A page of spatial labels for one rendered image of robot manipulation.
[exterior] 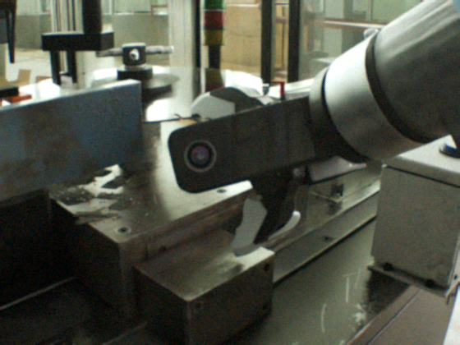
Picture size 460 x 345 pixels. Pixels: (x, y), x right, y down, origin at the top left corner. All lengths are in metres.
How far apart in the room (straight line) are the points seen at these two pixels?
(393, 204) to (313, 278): 0.13
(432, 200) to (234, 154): 0.28
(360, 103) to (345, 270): 0.35
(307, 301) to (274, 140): 0.26
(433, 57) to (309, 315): 0.35
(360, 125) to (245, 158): 0.08
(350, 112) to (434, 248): 0.31
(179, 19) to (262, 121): 0.91
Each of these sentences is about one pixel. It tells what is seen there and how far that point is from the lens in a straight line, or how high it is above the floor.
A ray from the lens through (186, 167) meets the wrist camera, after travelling 0.33.
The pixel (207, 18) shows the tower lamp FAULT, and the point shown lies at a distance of 0.87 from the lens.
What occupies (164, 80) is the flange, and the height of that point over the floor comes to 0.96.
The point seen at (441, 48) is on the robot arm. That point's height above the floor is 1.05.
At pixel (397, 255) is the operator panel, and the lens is 0.59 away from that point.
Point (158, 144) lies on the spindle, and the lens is 0.62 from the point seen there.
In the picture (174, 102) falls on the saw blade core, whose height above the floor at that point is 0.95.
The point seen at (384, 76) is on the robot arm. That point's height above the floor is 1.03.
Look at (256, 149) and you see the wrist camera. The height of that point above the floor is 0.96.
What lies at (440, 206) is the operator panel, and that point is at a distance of 0.55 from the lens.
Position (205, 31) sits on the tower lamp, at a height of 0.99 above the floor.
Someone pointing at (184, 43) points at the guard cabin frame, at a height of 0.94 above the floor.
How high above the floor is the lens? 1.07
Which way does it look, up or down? 21 degrees down
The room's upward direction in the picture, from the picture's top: straight up
